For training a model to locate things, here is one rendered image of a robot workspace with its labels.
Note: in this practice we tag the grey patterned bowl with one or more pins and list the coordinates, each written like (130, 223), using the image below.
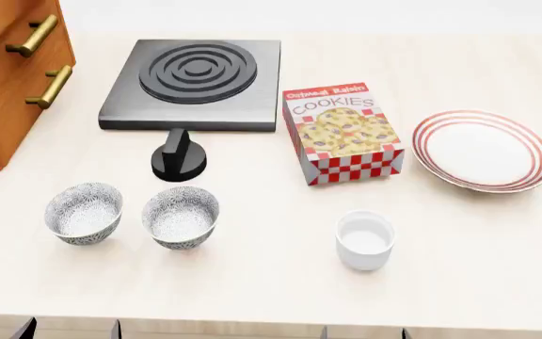
(84, 213)
(180, 217)

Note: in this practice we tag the white plate with red rings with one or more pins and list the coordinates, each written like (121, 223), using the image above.
(483, 150)

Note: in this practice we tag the dark grey stove plate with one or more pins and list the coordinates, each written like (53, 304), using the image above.
(196, 88)

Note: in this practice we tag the black stove knob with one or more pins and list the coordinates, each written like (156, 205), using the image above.
(179, 156)

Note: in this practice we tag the white ramekin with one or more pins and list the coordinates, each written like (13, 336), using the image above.
(364, 240)

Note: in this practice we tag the oatmeal raisin cookies box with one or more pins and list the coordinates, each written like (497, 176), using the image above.
(341, 134)

